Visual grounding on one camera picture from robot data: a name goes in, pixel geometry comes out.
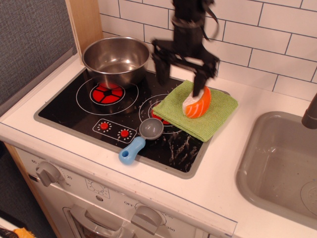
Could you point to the orange yellow object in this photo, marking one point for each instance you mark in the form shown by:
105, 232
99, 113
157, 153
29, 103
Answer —
23, 233

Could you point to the black toy stove top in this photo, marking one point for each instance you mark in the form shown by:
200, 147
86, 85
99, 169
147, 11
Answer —
82, 105

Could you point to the grey scoop blue handle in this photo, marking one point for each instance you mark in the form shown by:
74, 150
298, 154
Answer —
150, 129

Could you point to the red stove knob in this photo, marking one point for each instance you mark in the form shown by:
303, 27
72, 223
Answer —
124, 133
104, 126

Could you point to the green folded cloth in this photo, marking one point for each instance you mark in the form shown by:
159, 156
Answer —
204, 127

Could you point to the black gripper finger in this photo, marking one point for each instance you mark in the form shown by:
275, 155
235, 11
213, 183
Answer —
199, 83
162, 70

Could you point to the grey faucet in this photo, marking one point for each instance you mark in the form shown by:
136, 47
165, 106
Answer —
309, 119

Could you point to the orange white toy sushi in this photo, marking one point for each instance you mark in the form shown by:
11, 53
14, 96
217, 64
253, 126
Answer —
195, 107

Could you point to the left grey oven knob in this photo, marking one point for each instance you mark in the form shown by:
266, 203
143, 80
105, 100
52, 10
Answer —
47, 173

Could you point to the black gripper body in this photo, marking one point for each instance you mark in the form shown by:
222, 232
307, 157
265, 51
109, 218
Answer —
186, 50

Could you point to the right grey oven knob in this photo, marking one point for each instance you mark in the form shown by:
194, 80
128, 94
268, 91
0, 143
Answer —
147, 219

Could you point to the grey oven knob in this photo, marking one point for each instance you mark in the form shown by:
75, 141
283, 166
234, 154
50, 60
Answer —
147, 219
47, 173

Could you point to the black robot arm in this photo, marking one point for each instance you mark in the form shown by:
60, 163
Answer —
190, 13

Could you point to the right red stove knob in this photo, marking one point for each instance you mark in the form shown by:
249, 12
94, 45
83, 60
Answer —
124, 133

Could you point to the grey plastic sink basin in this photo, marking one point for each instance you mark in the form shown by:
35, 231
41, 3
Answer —
278, 170

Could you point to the left red stove knob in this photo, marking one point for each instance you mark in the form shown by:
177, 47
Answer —
104, 126

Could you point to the stainless steel pot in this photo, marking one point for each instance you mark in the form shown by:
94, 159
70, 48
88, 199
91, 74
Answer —
120, 61

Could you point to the grey oven door handle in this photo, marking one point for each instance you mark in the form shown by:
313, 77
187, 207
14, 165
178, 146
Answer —
91, 225

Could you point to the wooden side post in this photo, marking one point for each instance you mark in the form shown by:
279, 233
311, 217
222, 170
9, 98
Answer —
85, 21

